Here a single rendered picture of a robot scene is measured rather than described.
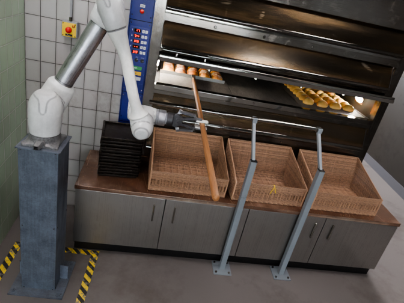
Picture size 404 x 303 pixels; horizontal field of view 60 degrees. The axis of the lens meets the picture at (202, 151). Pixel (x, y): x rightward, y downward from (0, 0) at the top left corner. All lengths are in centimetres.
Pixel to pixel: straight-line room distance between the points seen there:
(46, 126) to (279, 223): 172
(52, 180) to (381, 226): 236
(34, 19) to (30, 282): 169
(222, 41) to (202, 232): 139
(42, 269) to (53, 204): 50
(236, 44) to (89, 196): 148
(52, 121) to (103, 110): 90
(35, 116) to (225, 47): 139
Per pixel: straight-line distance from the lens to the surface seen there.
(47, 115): 189
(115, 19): 179
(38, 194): 209
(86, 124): 282
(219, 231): 263
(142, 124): 175
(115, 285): 257
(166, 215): 251
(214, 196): 134
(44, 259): 238
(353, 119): 312
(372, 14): 293
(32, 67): 278
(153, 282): 262
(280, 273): 296
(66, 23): 257
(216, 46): 260
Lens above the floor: 191
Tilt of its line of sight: 25 degrees down
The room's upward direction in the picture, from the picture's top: 13 degrees clockwise
